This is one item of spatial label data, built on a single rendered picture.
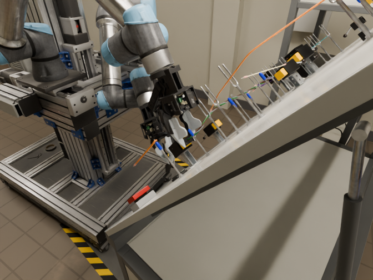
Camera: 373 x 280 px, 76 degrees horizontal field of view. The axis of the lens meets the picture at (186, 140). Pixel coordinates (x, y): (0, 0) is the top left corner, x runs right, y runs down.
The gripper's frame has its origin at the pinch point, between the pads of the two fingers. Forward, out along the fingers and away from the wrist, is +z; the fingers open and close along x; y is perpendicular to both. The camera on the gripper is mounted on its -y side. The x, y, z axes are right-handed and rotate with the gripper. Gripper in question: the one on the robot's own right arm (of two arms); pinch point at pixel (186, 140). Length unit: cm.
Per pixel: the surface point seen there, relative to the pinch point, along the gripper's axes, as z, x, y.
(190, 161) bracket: 7.3, 0.1, -2.5
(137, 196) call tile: 4.8, -20.3, 0.3
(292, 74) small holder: -5.9, 25.4, 21.4
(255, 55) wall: 0, 227, -115
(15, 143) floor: -16, -22, -271
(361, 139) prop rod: -2.7, -7.9, 43.9
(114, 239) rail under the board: 22.2, -25.9, -22.7
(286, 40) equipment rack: -10, 98, -13
